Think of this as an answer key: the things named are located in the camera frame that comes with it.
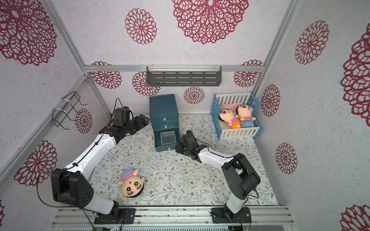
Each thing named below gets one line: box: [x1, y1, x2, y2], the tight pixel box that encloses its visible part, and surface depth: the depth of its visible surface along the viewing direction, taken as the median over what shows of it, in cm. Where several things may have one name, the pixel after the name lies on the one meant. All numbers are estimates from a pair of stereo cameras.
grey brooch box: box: [159, 130, 177, 146], surface depth 105 cm
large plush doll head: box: [117, 167, 145, 198], surface depth 80 cm
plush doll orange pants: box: [218, 108, 241, 129], surface depth 105 cm
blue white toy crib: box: [210, 91, 263, 141], surface depth 105 cm
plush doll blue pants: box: [236, 104, 257, 128], surface depth 104 cm
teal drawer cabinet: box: [148, 93, 182, 153], surface depth 100 cm
